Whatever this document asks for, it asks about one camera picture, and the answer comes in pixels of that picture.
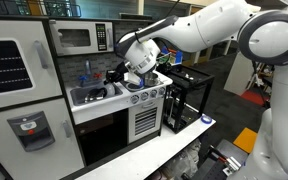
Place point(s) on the grey toy faucet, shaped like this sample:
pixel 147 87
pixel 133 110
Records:
pixel 88 68

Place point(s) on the grey sink basin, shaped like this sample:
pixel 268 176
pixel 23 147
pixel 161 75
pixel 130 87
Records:
pixel 77 95

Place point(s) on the white door with chalkboard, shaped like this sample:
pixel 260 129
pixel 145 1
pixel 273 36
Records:
pixel 47 83

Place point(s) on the yellow floor mat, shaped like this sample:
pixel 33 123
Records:
pixel 245 140

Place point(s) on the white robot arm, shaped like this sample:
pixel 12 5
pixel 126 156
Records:
pixel 200 30

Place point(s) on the steel pot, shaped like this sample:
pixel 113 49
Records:
pixel 152 80

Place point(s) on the white door with dispenser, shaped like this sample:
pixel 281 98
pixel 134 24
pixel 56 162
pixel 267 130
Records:
pixel 50 160

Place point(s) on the white plastic bag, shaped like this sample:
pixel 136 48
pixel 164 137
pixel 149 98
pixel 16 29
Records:
pixel 180 161

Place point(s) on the grey ice dispenser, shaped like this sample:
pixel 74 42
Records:
pixel 30 131

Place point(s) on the black 3D printer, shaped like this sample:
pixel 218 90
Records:
pixel 190 75

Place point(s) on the white toy kitchen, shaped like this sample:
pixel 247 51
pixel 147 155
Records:
pixel 100 110

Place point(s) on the plain white cabinet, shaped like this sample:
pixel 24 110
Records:
pixel 237 80

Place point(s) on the wooden shelf rack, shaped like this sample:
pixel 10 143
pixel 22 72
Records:
pixel 262 76

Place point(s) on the orange box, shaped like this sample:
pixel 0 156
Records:
pixel 34 7

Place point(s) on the red floor mat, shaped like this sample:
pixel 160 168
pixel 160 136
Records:
pixel 254 97

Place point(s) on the black flat box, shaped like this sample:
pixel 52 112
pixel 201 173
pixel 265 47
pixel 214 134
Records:
pixel 135 16

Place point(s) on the white oven door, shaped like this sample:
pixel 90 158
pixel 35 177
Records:
pixel 160 120

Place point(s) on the blue white box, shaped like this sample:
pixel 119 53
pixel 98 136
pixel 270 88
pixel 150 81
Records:
pixel 172 56

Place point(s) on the blue tape roll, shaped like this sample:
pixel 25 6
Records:
pixel 206 122

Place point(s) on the grey base plate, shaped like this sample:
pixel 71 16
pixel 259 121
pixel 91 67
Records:
pixel 234 150

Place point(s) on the white toy microwave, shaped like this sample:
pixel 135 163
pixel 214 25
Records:
pixel 80 51

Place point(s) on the grey stove knob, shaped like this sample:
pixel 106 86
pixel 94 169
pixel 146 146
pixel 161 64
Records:
pixel 134 99
pixel 153 93
pixel 161 91
pixel 144 96

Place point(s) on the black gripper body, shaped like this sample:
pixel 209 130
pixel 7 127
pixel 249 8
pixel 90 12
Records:
pixel 121 70

